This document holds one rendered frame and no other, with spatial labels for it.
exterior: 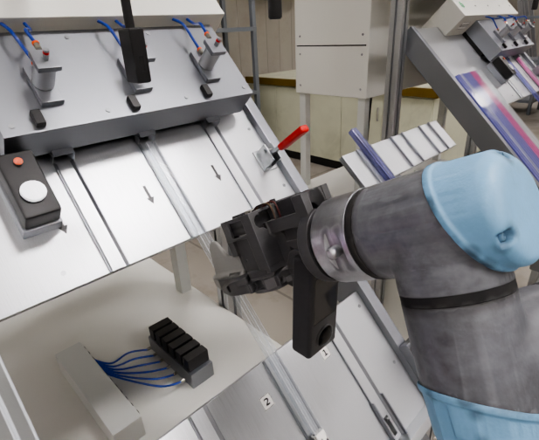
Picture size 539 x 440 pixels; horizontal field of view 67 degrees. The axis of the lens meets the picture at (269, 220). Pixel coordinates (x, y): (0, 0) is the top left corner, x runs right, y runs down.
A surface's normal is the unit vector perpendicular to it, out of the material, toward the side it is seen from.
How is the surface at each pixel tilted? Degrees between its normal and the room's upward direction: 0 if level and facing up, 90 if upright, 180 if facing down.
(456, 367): 72
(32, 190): 47
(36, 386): 0
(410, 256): 81
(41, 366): 0
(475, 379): 66
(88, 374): 0
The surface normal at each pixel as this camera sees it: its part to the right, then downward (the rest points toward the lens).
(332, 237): -0.71, 0.33
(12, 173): 0.47, -0.42
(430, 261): -0.56, 0.06
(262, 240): 0.59, -0.18
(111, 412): -0.04, -0.90
